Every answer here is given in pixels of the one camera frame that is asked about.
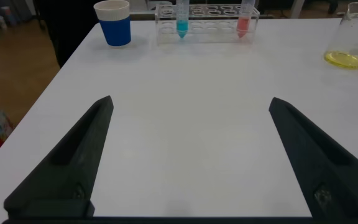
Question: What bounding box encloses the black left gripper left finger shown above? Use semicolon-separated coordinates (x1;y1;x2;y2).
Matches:
3;95;114;218

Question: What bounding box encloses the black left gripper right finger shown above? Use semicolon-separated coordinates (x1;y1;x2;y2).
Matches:
268;96;358;218

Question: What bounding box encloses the pink-red pigment test tube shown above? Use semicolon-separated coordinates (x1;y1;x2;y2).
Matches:
236;0;256;39

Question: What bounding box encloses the clear glass beaker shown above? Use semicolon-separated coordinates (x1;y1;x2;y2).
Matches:
323;1;358;70

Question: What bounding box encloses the blue pigment test tube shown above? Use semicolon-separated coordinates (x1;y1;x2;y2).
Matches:
175;0;190;39

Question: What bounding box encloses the clear acrylic test tube rack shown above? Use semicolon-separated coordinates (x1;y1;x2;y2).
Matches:
155;2;260;45

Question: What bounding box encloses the blue white paper cup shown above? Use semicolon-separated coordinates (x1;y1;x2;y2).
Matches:
93;0;132;47

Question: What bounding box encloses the white standing desk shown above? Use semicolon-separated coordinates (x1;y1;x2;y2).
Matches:
287;0;306;19

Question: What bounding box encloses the pink cup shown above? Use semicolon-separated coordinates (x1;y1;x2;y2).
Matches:
1;6;14;26

